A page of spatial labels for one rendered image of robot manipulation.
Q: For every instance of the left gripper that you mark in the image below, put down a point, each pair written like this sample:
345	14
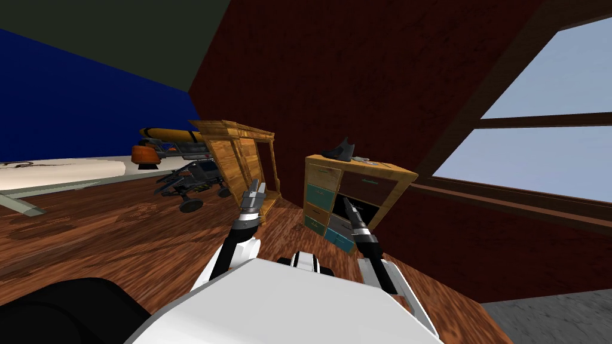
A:
250	202

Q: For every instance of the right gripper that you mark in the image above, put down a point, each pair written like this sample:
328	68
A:
357	220

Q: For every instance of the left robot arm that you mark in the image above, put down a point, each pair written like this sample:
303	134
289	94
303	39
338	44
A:
62	313

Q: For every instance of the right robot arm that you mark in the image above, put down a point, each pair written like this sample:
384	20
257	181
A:
375	260

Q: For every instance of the wooden dresser with coloured drawers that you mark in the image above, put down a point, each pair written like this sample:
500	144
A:
325	184

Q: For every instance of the light wooden wardrobe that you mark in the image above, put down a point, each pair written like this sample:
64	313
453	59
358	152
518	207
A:
229	157

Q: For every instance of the black wheeled cart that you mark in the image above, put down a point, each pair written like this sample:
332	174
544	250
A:
196	184

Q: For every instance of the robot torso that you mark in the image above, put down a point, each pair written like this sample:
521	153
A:
287	306

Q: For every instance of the white bed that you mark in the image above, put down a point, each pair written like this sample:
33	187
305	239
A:
57	174

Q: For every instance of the large window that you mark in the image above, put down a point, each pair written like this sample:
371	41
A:
540	119

